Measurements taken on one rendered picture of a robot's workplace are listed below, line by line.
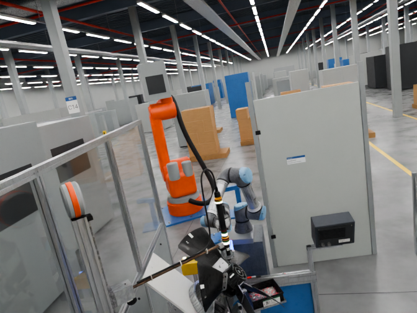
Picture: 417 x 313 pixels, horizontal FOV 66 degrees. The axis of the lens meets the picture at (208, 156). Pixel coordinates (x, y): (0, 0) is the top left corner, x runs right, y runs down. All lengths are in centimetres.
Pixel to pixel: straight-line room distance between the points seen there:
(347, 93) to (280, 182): 118
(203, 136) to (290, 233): 638
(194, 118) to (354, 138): 671
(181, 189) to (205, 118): 433
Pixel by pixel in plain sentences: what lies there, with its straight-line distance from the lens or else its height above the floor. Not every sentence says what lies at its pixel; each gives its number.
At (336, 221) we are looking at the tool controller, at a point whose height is 123.
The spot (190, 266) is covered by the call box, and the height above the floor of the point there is 105.
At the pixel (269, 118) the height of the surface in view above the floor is 178.
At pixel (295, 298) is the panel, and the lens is 262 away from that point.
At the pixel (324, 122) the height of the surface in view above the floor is 164.
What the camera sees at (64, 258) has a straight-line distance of 166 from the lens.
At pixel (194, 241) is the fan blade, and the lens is 194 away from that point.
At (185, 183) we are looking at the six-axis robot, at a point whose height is 62.
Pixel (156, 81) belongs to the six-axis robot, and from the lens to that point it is 560.
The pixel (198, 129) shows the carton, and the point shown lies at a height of 97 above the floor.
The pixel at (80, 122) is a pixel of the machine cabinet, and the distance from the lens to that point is 621.
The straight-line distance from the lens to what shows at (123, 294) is 171.
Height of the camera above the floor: 226
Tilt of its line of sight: 13 degrees down
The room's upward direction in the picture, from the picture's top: 11 degrees counter-clockwise
